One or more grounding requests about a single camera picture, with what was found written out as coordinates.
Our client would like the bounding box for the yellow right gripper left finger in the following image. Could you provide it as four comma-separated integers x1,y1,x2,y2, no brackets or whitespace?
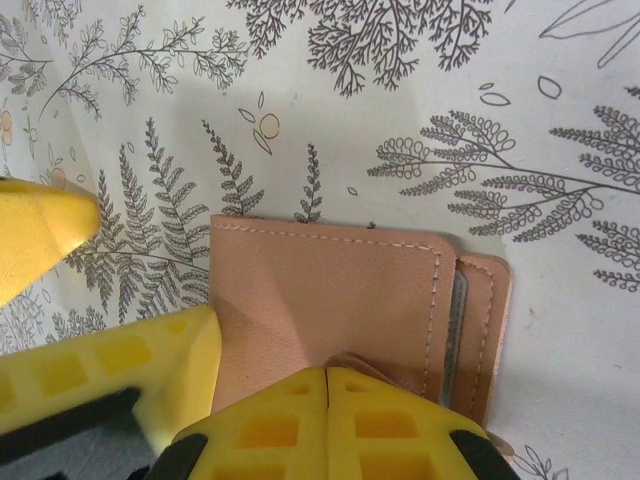
152,366,330,480

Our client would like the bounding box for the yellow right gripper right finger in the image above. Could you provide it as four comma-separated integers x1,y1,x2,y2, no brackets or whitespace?
326,366,519,480

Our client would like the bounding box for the wooden base board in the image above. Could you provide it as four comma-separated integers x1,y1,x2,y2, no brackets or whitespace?
208,213,516,464

